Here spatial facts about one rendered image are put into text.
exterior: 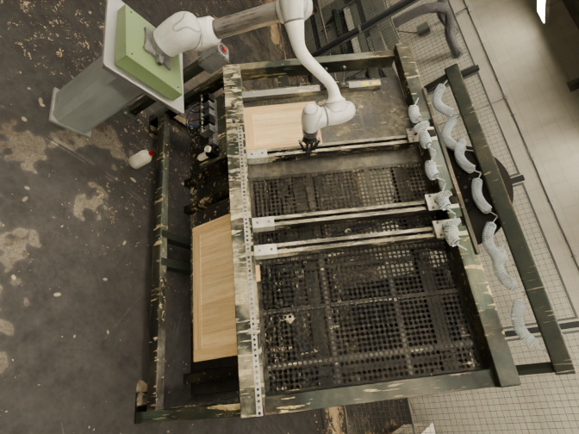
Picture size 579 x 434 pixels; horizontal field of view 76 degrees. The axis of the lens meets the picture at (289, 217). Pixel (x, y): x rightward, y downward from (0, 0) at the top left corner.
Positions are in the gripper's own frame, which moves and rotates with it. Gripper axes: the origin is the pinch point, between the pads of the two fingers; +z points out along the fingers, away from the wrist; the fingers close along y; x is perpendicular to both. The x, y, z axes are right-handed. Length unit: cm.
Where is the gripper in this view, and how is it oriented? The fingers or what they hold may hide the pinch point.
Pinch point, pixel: (308, 153)
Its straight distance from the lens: 228.4
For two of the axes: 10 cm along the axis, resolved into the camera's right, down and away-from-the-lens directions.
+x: -1.1, -9.1, 4.0
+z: 0.1, 4.0, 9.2
